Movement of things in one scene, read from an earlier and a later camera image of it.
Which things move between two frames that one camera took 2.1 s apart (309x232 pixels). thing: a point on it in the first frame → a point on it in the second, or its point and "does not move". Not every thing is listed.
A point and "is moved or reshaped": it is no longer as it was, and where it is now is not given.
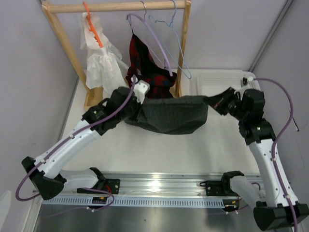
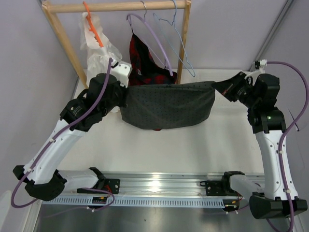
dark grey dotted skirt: (172, 115) is moved or reshaped
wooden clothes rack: (92, 95) does not move
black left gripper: (134, 117) → (124, 91)
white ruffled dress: (105, 71) does not move
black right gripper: (218, 100) → (228, 88)
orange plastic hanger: (91, 28) does not move
